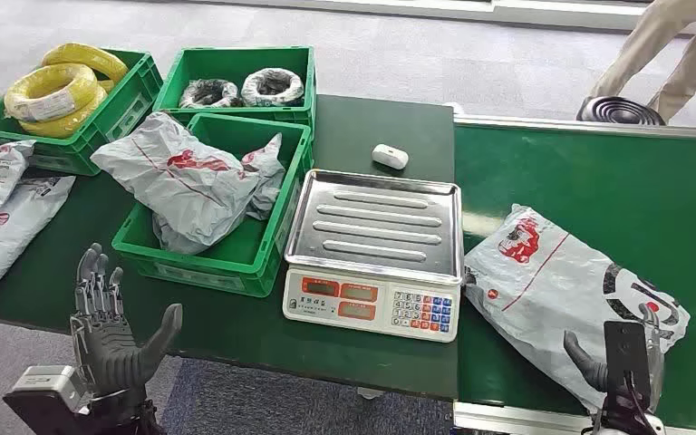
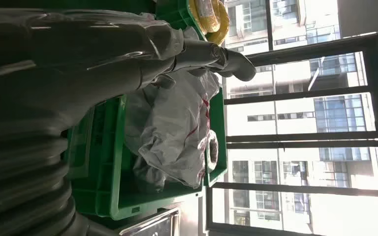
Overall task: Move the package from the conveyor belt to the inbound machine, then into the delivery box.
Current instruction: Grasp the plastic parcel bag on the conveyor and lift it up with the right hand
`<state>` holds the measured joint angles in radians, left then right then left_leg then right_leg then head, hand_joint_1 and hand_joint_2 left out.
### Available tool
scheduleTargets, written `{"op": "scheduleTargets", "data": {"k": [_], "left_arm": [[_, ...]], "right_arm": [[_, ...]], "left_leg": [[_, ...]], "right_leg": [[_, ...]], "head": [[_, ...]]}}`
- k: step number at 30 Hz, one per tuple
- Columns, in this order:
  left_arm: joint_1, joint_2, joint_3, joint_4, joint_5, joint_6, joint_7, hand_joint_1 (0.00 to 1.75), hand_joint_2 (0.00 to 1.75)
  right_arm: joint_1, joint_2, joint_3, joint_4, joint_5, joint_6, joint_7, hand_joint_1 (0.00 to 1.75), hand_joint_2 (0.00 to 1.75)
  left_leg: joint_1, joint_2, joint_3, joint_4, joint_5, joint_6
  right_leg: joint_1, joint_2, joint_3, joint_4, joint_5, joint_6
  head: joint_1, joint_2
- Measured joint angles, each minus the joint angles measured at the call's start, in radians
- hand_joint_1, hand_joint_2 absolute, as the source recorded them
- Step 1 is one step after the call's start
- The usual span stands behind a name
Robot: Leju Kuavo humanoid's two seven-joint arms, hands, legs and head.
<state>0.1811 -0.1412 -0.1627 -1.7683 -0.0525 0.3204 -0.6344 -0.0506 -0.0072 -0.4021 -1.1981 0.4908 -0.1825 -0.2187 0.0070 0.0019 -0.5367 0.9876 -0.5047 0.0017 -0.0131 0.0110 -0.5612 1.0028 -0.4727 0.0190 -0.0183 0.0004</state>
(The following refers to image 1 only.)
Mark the person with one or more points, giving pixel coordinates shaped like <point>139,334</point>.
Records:
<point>684,54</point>

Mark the green crate holding black coils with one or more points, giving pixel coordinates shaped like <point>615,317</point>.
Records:
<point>234,63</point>

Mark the green conveyor belt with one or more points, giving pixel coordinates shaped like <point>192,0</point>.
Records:
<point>612,174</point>

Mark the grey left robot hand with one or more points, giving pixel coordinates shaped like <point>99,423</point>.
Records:
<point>105,348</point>

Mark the white table foot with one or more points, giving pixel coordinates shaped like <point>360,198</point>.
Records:
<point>371,393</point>

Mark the white electronic weighing scale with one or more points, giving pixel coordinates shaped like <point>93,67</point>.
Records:
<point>378,240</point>

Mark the green crate holding yellow coils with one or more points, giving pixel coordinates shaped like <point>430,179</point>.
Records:
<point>120,114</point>

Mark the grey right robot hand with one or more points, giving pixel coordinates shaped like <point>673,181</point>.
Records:
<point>588,369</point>

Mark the grey package with black logo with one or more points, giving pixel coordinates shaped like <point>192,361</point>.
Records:
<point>552,288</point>

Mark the small crumpled grey package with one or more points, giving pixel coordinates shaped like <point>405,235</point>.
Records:
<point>267,174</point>

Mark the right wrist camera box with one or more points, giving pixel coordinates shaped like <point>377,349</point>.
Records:
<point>626,354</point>

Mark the small white plastic case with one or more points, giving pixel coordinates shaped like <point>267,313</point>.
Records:
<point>390,156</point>

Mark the grey flat package with label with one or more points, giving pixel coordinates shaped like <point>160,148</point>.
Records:
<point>12,234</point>

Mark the green crate holding packages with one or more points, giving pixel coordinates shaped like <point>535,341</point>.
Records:
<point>246,252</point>

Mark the large grey red-printed package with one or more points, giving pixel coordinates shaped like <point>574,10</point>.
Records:
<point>186,186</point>

